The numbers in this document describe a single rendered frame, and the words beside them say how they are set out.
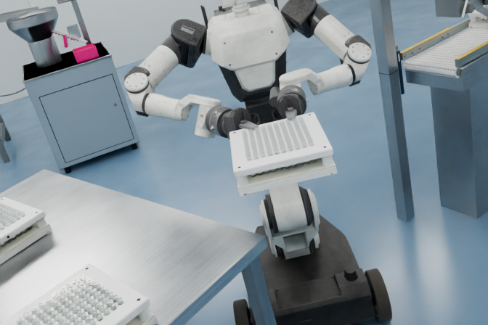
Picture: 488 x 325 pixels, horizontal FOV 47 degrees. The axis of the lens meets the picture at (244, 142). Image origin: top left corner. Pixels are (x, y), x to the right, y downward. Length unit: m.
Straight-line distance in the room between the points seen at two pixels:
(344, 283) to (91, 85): 2.56
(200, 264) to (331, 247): 1.14
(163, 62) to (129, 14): 4.98
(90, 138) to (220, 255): 2.94
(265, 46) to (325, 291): 0.94
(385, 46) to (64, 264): 1.54
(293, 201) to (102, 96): 2.48
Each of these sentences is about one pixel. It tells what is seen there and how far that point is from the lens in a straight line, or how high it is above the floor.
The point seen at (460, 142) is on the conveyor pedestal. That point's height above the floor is 0.39.
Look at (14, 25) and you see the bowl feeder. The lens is 4.24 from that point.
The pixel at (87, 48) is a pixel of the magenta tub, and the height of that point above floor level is 0.84.
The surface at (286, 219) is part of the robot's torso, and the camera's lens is 1.94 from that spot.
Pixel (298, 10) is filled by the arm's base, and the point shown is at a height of 1.20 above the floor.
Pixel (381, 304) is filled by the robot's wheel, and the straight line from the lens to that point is 2.20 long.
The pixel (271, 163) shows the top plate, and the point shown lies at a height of 1.01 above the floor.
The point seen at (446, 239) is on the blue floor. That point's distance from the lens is 2.71.
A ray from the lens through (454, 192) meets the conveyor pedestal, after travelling 2.83.
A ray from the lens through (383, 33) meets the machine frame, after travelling 2.42.
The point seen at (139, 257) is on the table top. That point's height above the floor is 0.83.
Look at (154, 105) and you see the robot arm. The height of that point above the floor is 1.06.
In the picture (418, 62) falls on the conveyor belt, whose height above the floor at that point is 0.80.
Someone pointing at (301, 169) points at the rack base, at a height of 0.97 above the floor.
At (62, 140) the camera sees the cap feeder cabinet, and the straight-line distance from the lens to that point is 4.23.
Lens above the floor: 1.62
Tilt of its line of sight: 24 degrees down
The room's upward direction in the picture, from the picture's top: 14 degrees counter-clockwise
